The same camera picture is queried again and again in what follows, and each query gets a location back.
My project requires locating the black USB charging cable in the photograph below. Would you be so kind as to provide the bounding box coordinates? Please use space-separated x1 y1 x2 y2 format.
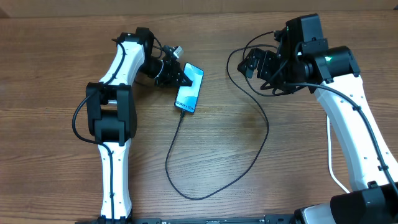
164 30 280 201

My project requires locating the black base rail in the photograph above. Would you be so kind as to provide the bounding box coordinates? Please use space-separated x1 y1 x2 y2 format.
76 215 296 224

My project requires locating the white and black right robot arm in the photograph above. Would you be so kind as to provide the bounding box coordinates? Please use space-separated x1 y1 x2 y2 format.
238 14 397 223

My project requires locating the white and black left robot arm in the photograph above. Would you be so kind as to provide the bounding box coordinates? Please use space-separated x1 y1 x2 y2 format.
84 27 192 223

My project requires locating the white power strip cord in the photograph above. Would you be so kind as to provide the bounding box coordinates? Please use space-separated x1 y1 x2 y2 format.
325 114 351 194

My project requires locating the Samsung Galaxy smartphone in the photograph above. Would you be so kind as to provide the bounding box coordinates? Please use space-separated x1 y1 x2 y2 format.
175 63 204 113

